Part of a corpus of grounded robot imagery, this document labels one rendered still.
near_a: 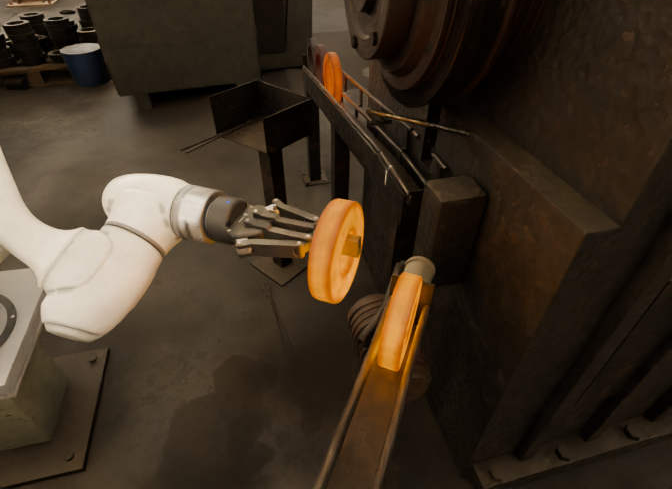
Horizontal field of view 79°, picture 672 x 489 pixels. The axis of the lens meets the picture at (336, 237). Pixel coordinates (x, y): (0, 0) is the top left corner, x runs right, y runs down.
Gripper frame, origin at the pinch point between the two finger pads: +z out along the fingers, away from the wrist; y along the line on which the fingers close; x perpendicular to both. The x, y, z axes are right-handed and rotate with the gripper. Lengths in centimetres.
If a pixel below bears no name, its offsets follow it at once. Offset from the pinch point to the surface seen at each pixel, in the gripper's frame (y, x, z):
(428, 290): -7.6, -13.5, 13.1
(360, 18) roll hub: -42.3, 20.7, -9.9
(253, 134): -68, -21, -57
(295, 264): -69, -80, -49
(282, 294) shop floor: -52, -81, -47
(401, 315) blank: 4.3, -7.3, 11.0
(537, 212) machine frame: -17.4, -1.0, 27.2
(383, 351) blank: 7.6, -12.1, 9.4
